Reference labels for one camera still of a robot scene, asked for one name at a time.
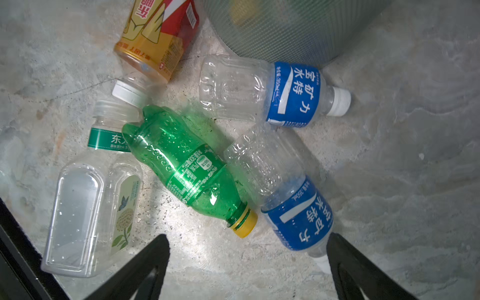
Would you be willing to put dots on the blue label bottle white cap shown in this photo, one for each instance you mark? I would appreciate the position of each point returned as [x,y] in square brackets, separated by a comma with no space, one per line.
[271,171]

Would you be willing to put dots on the clear bottle white cap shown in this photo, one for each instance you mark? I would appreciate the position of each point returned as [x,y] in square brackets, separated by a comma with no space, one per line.
[96,197]

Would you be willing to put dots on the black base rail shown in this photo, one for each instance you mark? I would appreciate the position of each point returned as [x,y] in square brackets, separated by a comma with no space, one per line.
[21,274]

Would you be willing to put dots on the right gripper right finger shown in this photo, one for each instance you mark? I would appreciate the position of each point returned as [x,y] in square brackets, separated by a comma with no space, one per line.
[356,277]

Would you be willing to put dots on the orange juice bottle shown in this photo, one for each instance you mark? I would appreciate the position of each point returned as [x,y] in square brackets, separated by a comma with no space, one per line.
[155,38]

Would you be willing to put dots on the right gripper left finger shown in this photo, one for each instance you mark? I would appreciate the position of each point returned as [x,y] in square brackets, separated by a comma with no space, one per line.
[141,278]

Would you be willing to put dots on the grey bin with green liner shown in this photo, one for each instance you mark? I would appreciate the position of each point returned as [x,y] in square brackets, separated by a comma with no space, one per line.
[307,32]

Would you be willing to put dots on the green soda bottle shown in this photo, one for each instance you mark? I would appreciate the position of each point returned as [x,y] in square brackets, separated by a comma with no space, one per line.
[188,167]

